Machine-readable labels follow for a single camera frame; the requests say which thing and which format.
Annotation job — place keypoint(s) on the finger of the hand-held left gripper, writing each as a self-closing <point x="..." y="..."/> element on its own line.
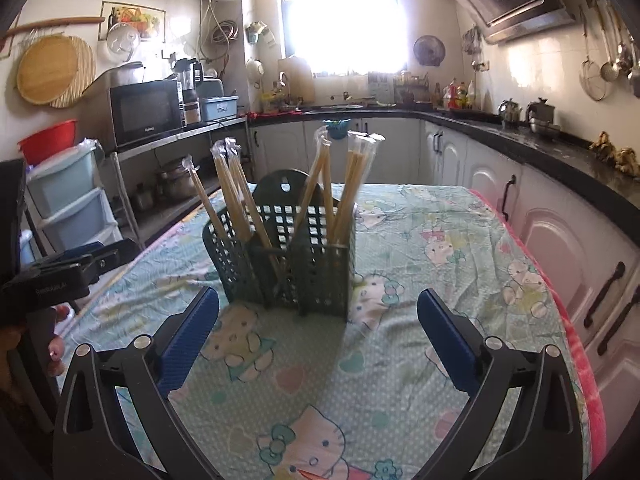
<point x="80" y="252"/>
<point x="117" y="255"/>

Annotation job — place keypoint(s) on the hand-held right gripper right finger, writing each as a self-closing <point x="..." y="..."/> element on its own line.
<point x="450" y="340"/>

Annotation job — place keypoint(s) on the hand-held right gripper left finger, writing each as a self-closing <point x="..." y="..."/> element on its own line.
<point x="192" y="335"/>

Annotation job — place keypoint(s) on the green plastic utensil holder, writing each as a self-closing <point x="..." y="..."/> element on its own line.
<point x="320" y="280"/>

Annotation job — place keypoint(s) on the bunch of bamboo chopsticks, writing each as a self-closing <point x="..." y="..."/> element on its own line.
<point x="350" y="190"/>

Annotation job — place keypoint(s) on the person's left forearm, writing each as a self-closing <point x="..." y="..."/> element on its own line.
<point x="20" y="425"/>

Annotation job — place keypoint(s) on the person's left hand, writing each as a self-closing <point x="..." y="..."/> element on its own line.
<point x="56" y="347"/>

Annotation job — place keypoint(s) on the pastel plastic drawer unit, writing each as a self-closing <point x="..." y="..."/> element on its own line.
<point x="70" y="195"/>

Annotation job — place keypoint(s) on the small steel pot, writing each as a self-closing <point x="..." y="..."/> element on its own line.
<point x="142" y="197"/>

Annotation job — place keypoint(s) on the cartoon cat printed tablecloth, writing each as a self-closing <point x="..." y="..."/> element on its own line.
<point x="425" y="270"/>

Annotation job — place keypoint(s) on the large steel cooking pot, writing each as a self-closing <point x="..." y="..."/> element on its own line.
<point x="177" y="182"/>

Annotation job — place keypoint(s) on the red plastic basin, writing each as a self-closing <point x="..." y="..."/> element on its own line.
<point x="47" y="142"/>

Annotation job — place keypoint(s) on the black microwave oven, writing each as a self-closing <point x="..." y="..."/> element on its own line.
<point x="145" y="112"/>

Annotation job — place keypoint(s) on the metal shelf rack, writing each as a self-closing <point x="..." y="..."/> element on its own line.
<point x="200" y="130"/>

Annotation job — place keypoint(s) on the round bamboo mat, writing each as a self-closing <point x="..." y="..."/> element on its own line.
<point x="86" y="75"/>

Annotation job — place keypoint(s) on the blue plastic box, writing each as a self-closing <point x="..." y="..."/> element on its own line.
<point x="220" y="107"/>

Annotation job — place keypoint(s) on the black blender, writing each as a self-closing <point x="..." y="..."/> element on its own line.
<point x="189" y="90"/>

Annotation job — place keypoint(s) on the round bamboo tray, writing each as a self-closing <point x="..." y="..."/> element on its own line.
<point x="47" y="70"/>

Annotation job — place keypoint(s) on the grey-green small appliance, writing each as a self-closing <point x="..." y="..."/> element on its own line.
<point x="212" y="87"/>

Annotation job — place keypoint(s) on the glass pot lid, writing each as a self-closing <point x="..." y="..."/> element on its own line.
<point x="124" y="42"/>

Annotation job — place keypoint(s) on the black kitchen countertop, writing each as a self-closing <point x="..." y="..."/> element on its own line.
<point x="550" y="147"/>

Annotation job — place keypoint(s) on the white hanging colander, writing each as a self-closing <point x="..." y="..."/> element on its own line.
<point x="254" y="72"/>

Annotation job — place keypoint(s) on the wooden rolling pin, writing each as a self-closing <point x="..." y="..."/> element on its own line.
<point x="55" y="24"/>

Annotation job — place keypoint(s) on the steel kettle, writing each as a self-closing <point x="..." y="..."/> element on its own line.
<point x="510" y="111"/>

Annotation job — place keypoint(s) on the blue hanging bin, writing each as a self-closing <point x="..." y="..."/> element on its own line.
<point x="336" y="129"/>

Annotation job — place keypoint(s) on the steel lidded pot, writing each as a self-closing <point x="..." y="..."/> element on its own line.
<point x="544" y="117"/>

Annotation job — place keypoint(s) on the cluster of condiment bottles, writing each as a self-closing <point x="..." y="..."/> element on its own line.
<point x="457" y="96"/>

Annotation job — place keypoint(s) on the white plastic jug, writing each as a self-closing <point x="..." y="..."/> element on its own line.
<point x="297" y="82"/>

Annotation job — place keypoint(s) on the black dish rack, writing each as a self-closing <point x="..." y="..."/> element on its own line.
<point x="412" y="92"/>

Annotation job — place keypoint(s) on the green hanging holder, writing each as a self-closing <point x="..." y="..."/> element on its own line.
<point x="257" y="34"/>

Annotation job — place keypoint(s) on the mesh skimmer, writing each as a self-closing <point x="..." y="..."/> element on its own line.
<point x="595" y="85"/>

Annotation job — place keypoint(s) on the small hanging kitchen tools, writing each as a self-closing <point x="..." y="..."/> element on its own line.
<point x="471" y="42"/>

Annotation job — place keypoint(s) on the steel ladle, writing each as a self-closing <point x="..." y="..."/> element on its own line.
<point x="609" y="71"/>

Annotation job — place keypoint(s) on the kitchen window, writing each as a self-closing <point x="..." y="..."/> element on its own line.
<point x="340" y="20"/>

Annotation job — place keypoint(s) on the steel spoon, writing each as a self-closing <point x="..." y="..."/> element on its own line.
<point x="624" y="60"/>

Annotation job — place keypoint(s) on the fruit wall picture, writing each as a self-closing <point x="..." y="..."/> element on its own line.
<point x="145" y="17"/>

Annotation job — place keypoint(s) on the small wall fan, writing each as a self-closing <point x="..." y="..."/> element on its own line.
<point x="429" y="51"/>

